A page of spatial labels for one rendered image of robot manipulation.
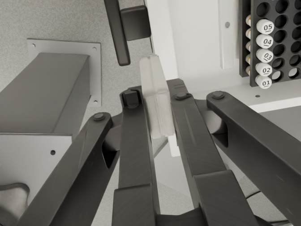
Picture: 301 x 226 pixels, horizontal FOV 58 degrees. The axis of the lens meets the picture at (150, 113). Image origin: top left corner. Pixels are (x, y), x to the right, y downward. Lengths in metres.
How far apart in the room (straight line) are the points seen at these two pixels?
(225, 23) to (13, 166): 0.41
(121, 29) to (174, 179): 1.34
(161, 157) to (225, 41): 1.15
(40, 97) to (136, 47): 0.53
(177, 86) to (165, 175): 1.36
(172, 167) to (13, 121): 0.96
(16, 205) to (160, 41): 0.42
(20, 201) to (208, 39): 0.42
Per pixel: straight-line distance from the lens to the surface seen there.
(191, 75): 0.36
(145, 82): 0.16
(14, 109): 0.78
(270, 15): 0.30
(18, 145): 0.51
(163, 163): 1.47
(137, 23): 0.26
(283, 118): 0.84
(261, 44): 0.29
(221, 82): 0.37
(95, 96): 1.28
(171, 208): 1.76
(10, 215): 0.57
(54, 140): 0.49
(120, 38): 0.26
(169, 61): 0.25
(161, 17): 0.24
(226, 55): 0.35
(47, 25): 1.23
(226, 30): 0.34
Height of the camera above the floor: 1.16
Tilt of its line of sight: 61 degrees down
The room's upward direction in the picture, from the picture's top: 173 degrees clockwise
